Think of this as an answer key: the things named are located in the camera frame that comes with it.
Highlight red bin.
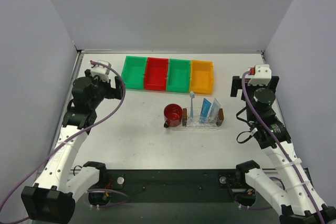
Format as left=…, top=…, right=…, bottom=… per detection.
left=143, top=57, right=169, bottom=91

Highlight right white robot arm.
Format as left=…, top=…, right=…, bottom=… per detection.
left=230, top=76, right=335, bottom=223

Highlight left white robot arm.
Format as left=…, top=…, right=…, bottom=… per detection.
left=21, top=73, right=125, bottom=223

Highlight right green bin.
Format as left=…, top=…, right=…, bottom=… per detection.
left=166, top=59, right=191, bottom=93

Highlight left green bin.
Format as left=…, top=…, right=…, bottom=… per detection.
left=121, top=56, right=147, bottom=90

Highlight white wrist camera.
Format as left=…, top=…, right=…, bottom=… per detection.
left=90, top=61, right=110, bottom=83
left=247, top=64, right=272, bottom=86

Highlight red mug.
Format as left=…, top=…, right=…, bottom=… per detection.
left=163, top=103, right=183, bottom=129

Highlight yellow bin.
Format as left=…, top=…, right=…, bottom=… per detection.
left=189, top=60, right=214, bottom=94

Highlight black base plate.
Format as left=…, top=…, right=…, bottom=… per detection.
left=84, top=169, right=256, bottom=206

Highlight green bin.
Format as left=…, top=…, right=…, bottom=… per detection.
left=121, top=56, right=147, bottom=90
left=166, top=59, right=191, bottom=93

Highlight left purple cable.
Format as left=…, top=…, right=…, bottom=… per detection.
left=0, top=60, right=130, bottom=223

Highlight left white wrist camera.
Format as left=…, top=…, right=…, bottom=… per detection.
left=90, top=61, right=110, bottom=83

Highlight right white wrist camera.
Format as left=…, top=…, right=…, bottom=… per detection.
left=247, top=64, right=272, bottom=86

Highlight clear textured oval tray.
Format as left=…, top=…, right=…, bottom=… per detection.
left=173, top=108, right=221, bottom=132

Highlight white toothbrush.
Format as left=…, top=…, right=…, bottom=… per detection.
left=190, top=91, right=195, bottom=119

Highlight blue toothbrush case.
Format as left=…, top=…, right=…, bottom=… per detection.
left=199, top=98, right=211, bottom=122

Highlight clear holder with wooden ends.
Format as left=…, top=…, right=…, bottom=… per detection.
left=182, top=106, right=225, bottom=128

